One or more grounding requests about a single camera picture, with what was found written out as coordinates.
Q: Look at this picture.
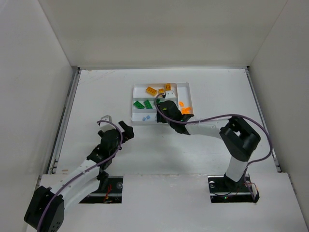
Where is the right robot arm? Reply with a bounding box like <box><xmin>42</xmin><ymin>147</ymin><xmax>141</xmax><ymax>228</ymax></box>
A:
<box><xmin>155</xmin><ymin>101</ymin><xmax>261</xmax><ymax>188</ymax></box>

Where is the orange long brick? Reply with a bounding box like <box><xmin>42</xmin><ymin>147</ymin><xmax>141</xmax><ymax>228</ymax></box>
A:
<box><xmin>181</xmin><ymin>107</ymin><xmax>191</xmax><ymax>115</ymax></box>

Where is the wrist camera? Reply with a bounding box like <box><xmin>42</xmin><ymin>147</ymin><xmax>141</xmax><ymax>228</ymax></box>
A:
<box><xmin>164</xmin><ymin>90</ymin><xmax>176</xmax><ymax>100</ymax></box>
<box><xmin>98</xmin><ymin>115</ymin><xmax>113</xmax><ymax>131</ymax></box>

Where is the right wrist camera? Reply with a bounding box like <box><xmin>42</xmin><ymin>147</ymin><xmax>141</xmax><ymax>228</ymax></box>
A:
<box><xmin>164</xmin><ymin>90</ymin><xmax>176</xmax><ymax>100</ymax></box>

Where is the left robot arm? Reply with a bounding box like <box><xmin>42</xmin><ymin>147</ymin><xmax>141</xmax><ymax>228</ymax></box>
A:
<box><xmin>24</xmin><ymin>116</ymin><xmax>134</xmax><ymax>232</ymax></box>

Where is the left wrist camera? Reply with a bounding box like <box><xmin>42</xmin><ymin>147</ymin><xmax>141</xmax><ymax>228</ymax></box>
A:
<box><xmin>98</xmin><ymin>115</ymin><xmax>113</xmax><ymax>131</ymax></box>

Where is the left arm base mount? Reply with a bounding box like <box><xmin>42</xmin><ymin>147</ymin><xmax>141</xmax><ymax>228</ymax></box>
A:
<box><xmin>80</xmin><ymin>172</ymin><xmax>124</xmax><ymax>204</ymax></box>

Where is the yellow large duplo brick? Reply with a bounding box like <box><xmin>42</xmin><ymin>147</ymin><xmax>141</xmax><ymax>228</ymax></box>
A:
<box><xmin>146</xmin><ymin>87</ymin><xmax>158</xmax><ymax>96</ymax></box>

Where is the white compartment tray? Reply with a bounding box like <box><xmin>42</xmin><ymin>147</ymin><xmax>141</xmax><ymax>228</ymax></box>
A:
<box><xmin>131</xmin><ymin>82</ymin><xmax>195</xmax><ymax>126</ymax></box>

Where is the green thin lego plate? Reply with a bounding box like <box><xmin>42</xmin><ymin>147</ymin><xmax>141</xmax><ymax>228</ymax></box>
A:
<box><xmin>133</xmin><ymin>101</ymin><xmax>145</xmax><ymax>109</ymax></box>

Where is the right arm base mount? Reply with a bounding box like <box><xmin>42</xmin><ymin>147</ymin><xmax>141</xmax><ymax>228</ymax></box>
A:
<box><xmin>208</xmin><ymin>174</ymin><xmax>260</xmax><ymax>203</ymax></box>

